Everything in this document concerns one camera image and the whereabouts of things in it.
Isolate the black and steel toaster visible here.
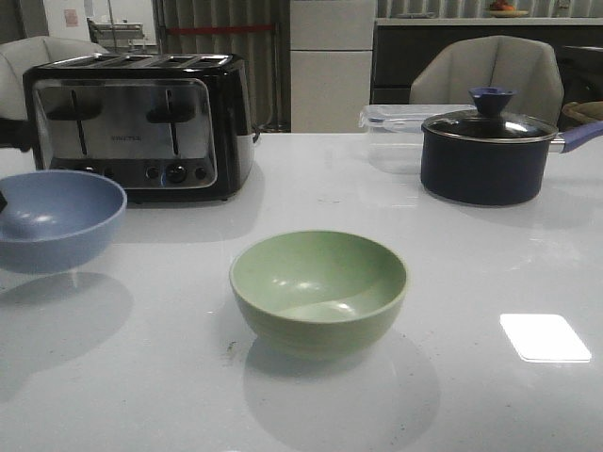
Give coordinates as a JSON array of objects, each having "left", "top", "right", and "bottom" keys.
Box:
[{"left": 23, "top": 54, "right": 257, "bottom": 202}]

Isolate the blue bowl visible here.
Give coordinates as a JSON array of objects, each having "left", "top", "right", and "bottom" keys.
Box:
[{"left": 1, "top": 169, "right": 127, "bottom": 274}]

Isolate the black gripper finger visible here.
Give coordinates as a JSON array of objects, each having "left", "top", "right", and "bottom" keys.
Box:
[{"left": 0, "top": 118, "right": 33, "bottom": 153}]

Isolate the dark sideboard counter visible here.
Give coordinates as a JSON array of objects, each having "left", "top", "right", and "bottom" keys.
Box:
[{"left": 371, "top": 18, "right": 602, "bottom": 104}]

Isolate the clear plastic food container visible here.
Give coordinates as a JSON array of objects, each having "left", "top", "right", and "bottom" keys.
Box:
[{"left": 359, "top": 105, "right": 474, "bottom": 174}]

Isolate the green bowl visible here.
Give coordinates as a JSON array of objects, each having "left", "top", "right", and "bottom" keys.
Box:
[{"left": 229, "top": 230, "right": 409, "bottom": 360}]

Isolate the beige chair left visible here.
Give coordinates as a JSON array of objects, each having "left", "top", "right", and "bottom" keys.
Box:
[{"left": 1, "top": 36, "right": 107, "bottom": 121}]

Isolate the beige chair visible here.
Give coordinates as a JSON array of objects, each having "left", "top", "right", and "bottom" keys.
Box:
[
  {"left": 1, "top": 36, "right": 107, "bottom": 121},
  {"left": 409, "top": 35, "right": 564, "bottom": 125}
]

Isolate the beige chair right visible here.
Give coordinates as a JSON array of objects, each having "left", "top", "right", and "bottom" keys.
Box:
[{"left": 409, "top": 35, "right": 564, "bottom": 125}]

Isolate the white cabinet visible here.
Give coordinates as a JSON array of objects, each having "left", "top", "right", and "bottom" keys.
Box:
[{"left": 289, "top": 1, "right": 377, "bottom": 133}]

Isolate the dark blue saucepan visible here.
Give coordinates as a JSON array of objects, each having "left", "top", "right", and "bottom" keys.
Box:
[{"left": 420, "top": 121, "right": 602, "bottom": 206}]

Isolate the glass pot lid blue knob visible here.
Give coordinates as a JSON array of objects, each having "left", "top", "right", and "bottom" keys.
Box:
[{"left": 421, "top": 87, "right": 558, "bottom": 143}]

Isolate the fruit bowl on counter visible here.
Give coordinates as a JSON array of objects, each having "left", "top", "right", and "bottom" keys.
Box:
[{"left": 485, "top": 0, "right": 530, "bottom": 18}]

